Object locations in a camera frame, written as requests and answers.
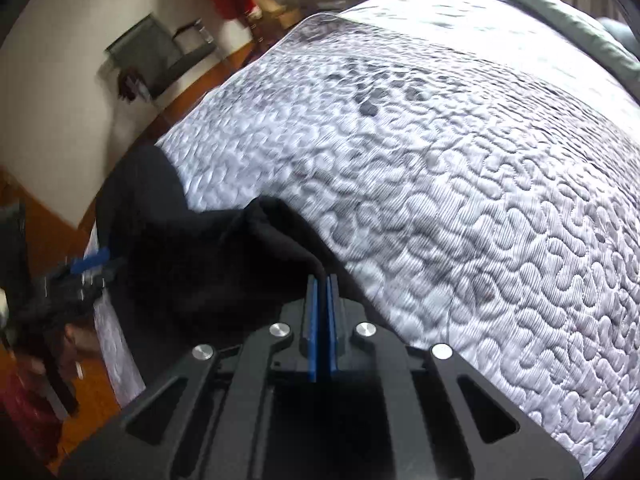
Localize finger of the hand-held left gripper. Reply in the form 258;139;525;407
47;247;113;286
75;257;130;295

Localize grey-green comforter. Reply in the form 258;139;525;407
440;0;640;83

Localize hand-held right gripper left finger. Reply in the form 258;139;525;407
57;274;321;480

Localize dark red cloth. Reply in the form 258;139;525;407
0;372;58;463

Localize grey mesh office chair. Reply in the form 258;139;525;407
102;14;219;107

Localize black pants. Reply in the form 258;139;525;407
92;145;373;398

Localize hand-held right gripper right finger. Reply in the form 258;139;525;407
320;274;587;480

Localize grey quilted bedspread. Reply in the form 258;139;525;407
85;0;640;466

